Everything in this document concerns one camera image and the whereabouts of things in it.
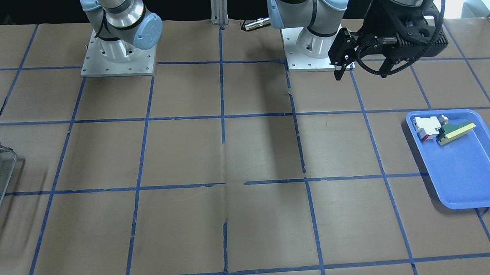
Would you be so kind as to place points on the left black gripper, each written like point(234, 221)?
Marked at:
point(381, 24)

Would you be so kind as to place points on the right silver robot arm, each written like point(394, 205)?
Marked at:
point(122, 28)

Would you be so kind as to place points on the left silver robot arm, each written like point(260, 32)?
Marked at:
point(323, 17)

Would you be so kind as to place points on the green yellow sponge block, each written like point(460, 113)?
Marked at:
point(450, 132)

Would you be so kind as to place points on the blue plastic tray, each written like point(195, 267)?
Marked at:
point(459, 170)

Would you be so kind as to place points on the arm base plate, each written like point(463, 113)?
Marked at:
point(117, 59)
point(306, 52)

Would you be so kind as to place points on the white electrical switch block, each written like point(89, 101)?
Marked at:
point(429, 128)

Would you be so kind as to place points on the aluminium frame post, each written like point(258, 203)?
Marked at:
point(219, 14)

